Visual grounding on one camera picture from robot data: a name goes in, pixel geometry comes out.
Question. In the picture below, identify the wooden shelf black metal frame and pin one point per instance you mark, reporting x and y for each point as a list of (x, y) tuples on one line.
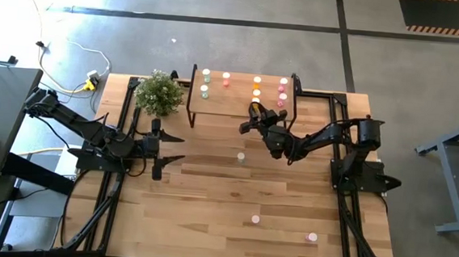
[(231, 104)]

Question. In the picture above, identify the small yellow bottle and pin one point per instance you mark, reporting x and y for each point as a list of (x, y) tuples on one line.
[(256, 92)]

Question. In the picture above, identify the orange pill bottle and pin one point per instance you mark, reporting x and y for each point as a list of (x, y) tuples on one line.
[(257, 79), (255, 100)]

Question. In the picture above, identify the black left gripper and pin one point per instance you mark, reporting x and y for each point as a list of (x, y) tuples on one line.
[(157, 172)]

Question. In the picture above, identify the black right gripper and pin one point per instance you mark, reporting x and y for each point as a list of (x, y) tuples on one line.
[(277, 140)]

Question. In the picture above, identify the black mat striped edge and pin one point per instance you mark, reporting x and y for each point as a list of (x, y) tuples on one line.
[(444, 14)]

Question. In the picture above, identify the grey-blue metal table frame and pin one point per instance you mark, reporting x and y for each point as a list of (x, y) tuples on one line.
[(455, 189)]

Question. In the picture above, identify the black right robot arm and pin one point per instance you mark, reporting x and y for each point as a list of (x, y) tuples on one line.
[(330, 133)]

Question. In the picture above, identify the white power adapter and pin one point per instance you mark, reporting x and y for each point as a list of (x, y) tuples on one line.
[(94, 75)]

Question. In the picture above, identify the green potted plant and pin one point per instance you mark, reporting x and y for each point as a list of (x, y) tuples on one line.
[(159, 95)]

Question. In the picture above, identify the blue-green pill bottle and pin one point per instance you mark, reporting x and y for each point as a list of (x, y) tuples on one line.
[(204, 88), (241, 157), (206, 72)]

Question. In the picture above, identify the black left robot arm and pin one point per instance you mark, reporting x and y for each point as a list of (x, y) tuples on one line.
[(76, 122)]

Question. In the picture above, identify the yellow plug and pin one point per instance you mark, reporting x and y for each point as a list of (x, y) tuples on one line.
[(90, 86)]

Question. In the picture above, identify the salmon pink pill bottle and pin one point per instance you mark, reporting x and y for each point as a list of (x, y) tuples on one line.
[(226, 75), (255, 219)]

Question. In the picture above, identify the black floor plug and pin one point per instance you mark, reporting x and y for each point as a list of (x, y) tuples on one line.
[(39, 44)]

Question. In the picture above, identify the blue desk leg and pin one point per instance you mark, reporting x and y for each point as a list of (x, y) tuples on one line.
[(1, 230)]

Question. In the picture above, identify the black desk beam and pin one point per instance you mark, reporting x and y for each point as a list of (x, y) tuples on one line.
[(36, 173)]

